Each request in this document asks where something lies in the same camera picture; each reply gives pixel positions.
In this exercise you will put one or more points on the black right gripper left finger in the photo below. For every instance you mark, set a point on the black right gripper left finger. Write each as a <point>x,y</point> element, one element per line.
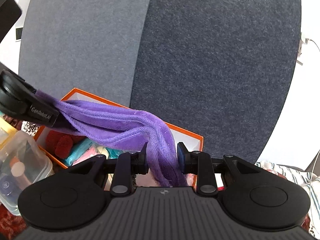
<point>142,165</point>

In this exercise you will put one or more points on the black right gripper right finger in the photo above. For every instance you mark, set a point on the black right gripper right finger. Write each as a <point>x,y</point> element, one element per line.
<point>184,159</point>

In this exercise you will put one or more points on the purple fleece cloth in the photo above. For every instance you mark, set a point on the purple fleece cloth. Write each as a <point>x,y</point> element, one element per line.
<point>125,129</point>

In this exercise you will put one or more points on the white pink plush toy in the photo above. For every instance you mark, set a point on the white pink plush toy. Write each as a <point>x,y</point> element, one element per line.
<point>146,181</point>

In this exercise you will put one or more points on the red fuzzy plush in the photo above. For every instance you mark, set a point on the red fuzzy plush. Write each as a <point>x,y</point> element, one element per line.
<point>60,144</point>

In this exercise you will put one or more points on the clear plastic storage box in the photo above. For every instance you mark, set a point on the clear plastic storage box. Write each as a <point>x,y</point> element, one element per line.
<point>22,164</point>

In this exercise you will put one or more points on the teal packet in box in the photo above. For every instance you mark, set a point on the teal packet in box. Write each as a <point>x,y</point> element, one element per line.
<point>87,149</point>

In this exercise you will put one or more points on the light grey felt panel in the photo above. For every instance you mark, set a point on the light grey felt panel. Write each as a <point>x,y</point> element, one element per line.
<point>86,44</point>

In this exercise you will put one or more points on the dark grey felt panel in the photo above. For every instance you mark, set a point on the dark grey felt panel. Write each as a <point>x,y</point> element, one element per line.
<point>219,68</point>

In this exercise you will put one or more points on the striped white grey cloth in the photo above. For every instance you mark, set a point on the striped white grey cloth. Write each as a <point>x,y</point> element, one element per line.
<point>309,182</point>

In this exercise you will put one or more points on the red white patterned blanket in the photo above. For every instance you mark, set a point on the red white patterned blanket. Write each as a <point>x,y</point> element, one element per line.
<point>11,225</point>

